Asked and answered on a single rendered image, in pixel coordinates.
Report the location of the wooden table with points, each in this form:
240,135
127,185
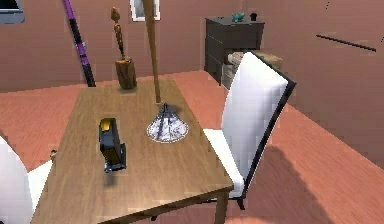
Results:
160,166

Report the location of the wooden baseball bat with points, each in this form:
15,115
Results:
152,50

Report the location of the brown wooden statue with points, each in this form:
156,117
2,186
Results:
126,72

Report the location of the dark grey chest of drawers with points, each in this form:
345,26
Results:
226,38

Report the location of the teal figurine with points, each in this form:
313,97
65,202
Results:
237,17

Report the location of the small black cup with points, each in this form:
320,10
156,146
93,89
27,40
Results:
253,16

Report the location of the white framed window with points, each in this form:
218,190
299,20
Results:
137,10

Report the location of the purple and black pole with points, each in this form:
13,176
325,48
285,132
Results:
80,46

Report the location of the grey television set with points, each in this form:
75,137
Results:
10,11

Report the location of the white chair with black frame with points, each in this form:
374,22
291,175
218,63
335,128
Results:
250,110
13,186

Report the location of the thin black wall bar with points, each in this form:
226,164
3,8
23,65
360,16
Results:
346,43

